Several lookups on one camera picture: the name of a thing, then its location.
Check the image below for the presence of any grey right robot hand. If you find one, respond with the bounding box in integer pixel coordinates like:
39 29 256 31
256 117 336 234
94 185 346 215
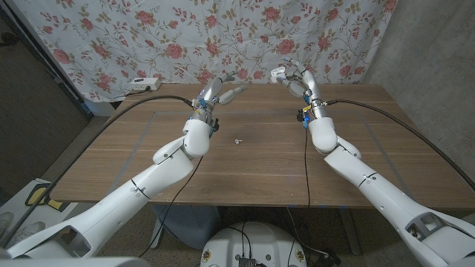
276 56 330 119

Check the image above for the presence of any black power adapter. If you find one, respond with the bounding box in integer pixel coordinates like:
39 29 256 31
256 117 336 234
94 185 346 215
315 251 342 267

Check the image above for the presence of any white power strip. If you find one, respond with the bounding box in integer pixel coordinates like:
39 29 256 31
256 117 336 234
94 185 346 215
129 77 162 92

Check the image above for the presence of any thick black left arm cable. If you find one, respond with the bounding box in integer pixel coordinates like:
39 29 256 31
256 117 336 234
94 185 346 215
0 95 194 248

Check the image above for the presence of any black power strip cord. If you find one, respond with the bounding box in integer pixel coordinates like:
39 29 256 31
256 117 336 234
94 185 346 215
124 85 152 96

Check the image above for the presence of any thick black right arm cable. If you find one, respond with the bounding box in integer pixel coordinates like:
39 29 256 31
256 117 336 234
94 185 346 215
326 98 475 192

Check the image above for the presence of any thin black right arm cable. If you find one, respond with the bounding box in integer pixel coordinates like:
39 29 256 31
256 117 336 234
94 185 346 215
304 128 312 208

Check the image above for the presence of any white robot torso base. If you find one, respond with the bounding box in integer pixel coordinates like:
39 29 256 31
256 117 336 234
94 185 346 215
200 221 308 267

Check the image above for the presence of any white table leg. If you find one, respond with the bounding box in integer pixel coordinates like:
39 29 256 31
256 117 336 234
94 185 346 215
149 217 164 248

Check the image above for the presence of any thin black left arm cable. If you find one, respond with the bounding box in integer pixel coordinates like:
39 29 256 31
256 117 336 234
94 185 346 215
139 155 204 258

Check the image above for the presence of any white yellow black floor mat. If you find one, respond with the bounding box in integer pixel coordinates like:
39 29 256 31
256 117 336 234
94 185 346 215
0 177 79 238

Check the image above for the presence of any floral backdrop cloth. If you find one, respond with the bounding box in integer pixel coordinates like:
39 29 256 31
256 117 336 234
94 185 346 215
13 0 399 103

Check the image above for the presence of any white shoe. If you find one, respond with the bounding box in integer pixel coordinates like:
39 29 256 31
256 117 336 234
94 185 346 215
10 221 46 244
0 211 15 234

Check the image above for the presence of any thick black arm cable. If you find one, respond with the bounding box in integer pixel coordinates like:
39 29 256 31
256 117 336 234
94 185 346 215
0 95 194 248
326 98 475 192

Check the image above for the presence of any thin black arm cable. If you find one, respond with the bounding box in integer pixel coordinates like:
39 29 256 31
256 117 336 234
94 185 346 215
304 128 312 208
139 155 204 258

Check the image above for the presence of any grey table leg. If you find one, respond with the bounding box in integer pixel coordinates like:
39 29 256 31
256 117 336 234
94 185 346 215
337 208 363 256

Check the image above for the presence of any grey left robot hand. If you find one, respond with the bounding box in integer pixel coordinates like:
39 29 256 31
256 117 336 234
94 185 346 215
191 70 249 129

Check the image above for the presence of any white robot torso edge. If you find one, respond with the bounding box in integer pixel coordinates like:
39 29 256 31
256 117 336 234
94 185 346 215
0 257 151 267

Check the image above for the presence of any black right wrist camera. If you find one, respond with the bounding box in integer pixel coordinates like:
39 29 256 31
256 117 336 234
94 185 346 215
295 109 309 130

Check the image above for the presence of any white AirPods case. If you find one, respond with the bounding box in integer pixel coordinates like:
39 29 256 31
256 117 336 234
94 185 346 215
269 66 287 85

